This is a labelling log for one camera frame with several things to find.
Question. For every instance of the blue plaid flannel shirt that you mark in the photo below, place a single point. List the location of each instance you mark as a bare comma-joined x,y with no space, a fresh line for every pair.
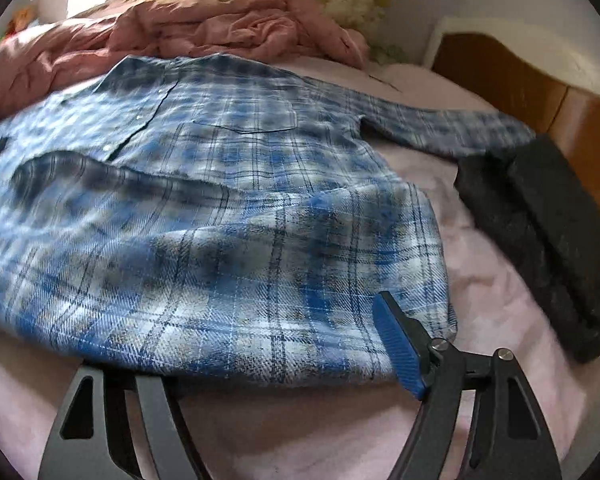
215,200

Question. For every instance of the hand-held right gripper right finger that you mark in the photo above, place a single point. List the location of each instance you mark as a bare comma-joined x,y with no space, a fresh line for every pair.
397,340

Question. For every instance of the pink quilted duvet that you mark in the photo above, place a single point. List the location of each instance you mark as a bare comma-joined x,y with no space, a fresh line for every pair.
190,35

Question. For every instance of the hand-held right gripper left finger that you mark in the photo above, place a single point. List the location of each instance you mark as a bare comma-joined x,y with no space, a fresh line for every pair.
150,410

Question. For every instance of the dark grey knitted garment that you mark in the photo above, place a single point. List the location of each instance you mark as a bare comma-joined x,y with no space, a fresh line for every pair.
535,230

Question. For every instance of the wooden headboard with white frame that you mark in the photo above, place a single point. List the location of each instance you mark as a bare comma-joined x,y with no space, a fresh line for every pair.
530,85

